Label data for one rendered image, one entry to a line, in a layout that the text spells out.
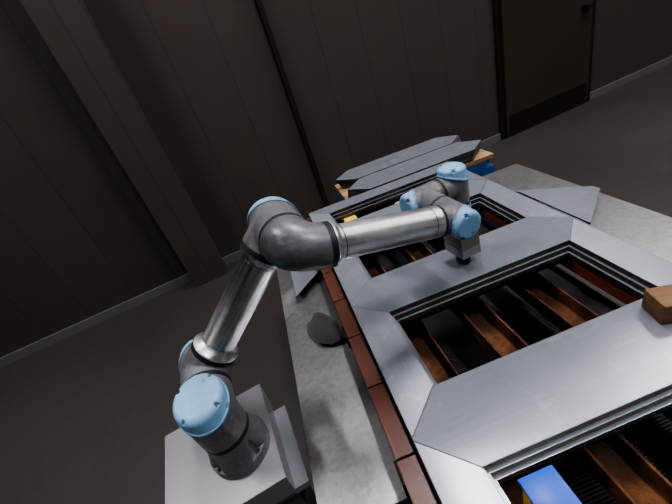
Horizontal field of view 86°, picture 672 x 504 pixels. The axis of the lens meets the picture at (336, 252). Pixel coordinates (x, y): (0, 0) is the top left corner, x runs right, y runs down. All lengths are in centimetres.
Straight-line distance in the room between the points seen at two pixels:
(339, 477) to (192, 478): 36
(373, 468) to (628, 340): 61
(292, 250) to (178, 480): 67
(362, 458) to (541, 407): 43
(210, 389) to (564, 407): 70
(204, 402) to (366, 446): 41
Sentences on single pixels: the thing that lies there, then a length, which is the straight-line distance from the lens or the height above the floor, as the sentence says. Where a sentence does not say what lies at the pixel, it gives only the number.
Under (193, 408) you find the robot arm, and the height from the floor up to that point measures 98.
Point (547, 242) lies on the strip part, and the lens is 122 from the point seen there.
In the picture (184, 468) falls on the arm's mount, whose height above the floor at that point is 75.
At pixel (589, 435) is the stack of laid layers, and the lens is 84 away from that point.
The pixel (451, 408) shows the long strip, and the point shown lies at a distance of 81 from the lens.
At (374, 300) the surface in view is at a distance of 107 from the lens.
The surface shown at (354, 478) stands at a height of 68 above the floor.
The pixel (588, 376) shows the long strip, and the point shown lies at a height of 86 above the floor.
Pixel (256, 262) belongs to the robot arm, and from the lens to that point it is 80.
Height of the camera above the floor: 153
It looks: 30 degrees down
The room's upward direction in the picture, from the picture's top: 19 degrees counter-clockwise
